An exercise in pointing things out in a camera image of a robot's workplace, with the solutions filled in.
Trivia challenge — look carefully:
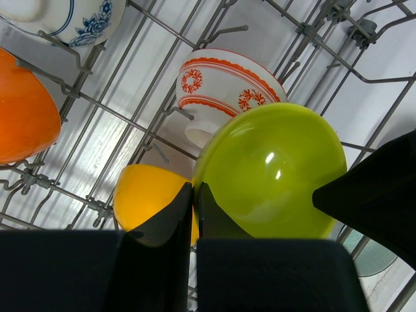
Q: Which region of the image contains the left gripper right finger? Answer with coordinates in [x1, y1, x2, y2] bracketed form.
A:
[196, 183, 369, 311]

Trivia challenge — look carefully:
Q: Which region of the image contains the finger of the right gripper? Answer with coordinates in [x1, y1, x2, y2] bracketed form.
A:
[312, 131, 415, 267]

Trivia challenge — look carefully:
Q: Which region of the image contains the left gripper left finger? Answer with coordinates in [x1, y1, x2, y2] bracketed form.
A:
[1, 183, 192, 311]

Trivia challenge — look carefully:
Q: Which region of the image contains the yellow-orange bowl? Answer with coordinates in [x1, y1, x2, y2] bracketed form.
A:
[113, 164, 190, 234]

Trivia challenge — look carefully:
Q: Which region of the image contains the lime green bowl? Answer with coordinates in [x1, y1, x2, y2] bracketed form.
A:
[192, 103, 347, 239]

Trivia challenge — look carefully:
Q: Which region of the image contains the grey wire dish rack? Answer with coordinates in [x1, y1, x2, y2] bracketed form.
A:
[1, 1, 415, 306]

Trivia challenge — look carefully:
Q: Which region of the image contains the orange bowl white inside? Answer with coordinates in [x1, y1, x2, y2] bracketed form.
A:
[1, 49, 61, 164]

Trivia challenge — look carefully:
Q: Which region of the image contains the orange white patterned bowl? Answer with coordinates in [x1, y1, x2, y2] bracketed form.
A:
[175, 48, 287, 148]

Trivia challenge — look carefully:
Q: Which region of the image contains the blue floral bowl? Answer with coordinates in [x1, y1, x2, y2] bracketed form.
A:
[1, 0, 127, 47]

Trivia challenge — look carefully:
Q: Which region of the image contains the light teal bowl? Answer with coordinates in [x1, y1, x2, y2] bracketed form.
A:
[343, 229, 398, 278]

